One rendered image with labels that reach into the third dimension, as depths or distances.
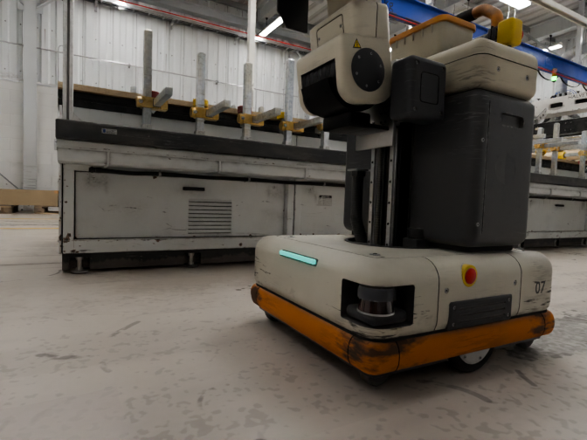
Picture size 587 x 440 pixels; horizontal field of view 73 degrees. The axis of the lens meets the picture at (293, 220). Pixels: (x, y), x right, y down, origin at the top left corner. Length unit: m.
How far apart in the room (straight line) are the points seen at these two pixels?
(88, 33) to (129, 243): 7.74
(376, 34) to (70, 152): 1.38
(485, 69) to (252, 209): 1.63
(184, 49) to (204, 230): 7.92
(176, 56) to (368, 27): 8.86
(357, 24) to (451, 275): 0.63
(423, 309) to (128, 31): 9.26
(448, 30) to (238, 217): 1.55
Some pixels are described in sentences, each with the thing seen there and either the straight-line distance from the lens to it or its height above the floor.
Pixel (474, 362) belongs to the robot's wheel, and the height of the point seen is 0.03.
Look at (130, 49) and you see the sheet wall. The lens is 9.65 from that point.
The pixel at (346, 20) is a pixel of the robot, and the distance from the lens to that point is 1.10.
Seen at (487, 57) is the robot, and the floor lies 0.76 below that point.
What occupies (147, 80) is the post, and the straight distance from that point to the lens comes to 2.04.
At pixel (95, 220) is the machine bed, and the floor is 0.26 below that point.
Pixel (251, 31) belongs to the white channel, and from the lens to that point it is 3.40.
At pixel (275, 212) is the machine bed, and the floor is 0.31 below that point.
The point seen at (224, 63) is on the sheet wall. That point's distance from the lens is 10.17.
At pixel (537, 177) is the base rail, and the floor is 0.66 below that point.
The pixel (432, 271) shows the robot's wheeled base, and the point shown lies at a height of 0.26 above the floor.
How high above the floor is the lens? 0.40
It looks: 3 degrees down
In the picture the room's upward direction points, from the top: 2 degrees clockwise
